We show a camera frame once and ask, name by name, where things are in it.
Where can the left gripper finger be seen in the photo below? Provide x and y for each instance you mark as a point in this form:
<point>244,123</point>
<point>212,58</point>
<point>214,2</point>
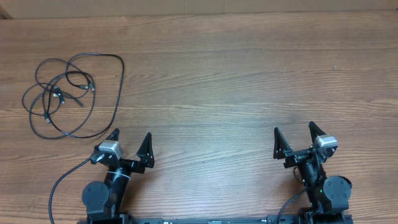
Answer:
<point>114,136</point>
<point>145,152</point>

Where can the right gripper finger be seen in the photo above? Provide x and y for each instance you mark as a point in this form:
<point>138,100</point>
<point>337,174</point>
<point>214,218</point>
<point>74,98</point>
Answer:
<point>281,146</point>
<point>315,132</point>

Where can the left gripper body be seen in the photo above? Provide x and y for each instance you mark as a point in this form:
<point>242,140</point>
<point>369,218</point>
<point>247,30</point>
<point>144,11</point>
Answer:
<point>135,166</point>

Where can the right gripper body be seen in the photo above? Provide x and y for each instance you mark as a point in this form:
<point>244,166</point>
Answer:
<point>297,157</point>

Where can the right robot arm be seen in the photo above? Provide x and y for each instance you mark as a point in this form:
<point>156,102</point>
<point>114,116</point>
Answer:
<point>328,196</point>

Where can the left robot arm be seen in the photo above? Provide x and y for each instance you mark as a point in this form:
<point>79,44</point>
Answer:
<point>103,199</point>

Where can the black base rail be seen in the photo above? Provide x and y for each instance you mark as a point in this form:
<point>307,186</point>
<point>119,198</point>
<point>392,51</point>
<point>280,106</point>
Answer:
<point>214,220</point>

